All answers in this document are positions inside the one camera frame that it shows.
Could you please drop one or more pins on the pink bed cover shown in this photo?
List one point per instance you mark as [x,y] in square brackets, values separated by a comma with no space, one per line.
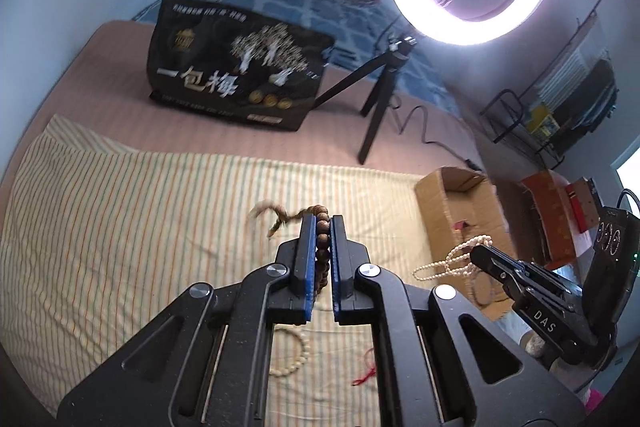
[100,72]

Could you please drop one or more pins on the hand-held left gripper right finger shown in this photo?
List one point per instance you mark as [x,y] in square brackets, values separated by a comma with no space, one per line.
[336,267]

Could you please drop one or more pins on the red woven box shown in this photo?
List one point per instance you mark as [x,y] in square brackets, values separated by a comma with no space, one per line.
[547,202]

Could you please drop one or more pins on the small red jewelry piece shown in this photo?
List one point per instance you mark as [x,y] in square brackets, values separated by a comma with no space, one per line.
[462,226]

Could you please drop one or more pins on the black metal rack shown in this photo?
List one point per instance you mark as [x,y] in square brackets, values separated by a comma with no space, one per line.
[550,87]

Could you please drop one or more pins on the cardboard box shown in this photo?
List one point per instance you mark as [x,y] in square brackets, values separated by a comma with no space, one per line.
[440,207]

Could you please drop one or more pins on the black tripod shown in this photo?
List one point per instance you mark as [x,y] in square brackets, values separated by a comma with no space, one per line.
[377,107]

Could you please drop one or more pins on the striped cloth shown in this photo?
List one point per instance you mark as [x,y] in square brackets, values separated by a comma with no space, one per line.
[125,232]

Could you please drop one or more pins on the black printed bag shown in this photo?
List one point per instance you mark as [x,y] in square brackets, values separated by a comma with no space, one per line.
[210,77]

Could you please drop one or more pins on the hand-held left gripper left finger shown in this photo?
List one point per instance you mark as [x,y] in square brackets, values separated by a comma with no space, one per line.
[309,267]

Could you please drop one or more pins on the yellow box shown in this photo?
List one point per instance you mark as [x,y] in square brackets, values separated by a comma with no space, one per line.
[542,122]

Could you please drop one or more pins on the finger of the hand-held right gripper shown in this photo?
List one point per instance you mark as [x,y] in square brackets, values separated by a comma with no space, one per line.
[520,271]
[502,282]

